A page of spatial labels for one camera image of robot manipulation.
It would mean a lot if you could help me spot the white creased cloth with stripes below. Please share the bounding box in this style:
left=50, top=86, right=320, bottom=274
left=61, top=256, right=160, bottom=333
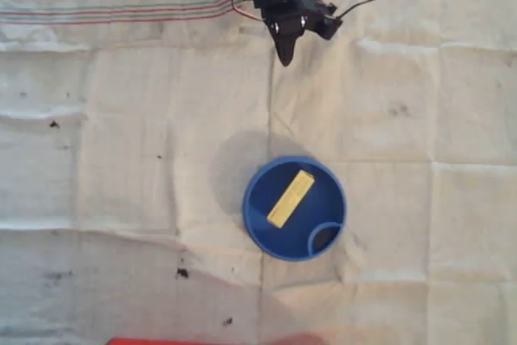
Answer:
left=0, top=0, right=517, bottom=345

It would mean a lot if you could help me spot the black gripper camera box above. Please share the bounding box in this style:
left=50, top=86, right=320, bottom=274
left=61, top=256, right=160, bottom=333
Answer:
left=297, top=0, right=344, bottom=41

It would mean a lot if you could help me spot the yellow rectangular block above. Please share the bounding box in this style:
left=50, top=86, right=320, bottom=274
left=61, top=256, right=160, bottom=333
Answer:
left=267, top=169, right=317, bottom=229

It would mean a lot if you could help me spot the red flat object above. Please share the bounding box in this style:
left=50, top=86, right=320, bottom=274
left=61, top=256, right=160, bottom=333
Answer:
left=105, top=334, right=326, bottom=345

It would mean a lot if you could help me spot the blue plastic bowl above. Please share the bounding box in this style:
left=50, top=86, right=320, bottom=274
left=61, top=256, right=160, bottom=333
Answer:
left=242, top=154, right=348, bottom=262

